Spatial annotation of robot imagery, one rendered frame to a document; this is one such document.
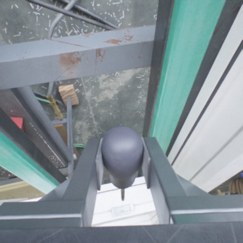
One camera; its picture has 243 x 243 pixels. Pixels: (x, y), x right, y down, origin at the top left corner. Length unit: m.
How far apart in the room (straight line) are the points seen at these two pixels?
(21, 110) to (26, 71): 0.41
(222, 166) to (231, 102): 0.08
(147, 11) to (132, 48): 0.92
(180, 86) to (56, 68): 0.13
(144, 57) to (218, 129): 0.12
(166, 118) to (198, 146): 0.07
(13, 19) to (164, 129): 0.98
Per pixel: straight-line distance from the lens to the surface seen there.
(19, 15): 1.09
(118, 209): 0.42
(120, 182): 0.18
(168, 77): 0.18
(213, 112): 0.23
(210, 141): 0.25
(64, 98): 1.31
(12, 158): 0.27
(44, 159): 0.34
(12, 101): 0.59
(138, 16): 1.11
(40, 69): 0.20
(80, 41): 0.20
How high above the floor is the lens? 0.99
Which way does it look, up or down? 36 degrees down
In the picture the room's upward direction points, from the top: 166 degrees clockwise
